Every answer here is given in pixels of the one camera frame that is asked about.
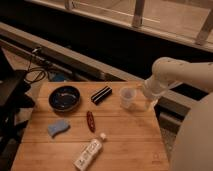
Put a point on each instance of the blue object behind table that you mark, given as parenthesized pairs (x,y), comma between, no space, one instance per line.
(58,78)

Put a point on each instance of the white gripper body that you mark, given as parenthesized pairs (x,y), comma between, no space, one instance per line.
(152,88)

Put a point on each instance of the black box with white stripe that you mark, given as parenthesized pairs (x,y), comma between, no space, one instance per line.
(101,95)

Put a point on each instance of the white ceramic cup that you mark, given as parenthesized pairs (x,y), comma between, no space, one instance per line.
(127,96)

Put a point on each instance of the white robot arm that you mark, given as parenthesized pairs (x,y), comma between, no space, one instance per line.
(193,146)

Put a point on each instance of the blue sponge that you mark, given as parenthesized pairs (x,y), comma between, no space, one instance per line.
(58,127)

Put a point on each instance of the dark blue ceramic bowl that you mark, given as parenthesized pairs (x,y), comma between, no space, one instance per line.
(64,98)

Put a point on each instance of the black stand at left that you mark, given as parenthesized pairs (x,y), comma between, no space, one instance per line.
(13,97)

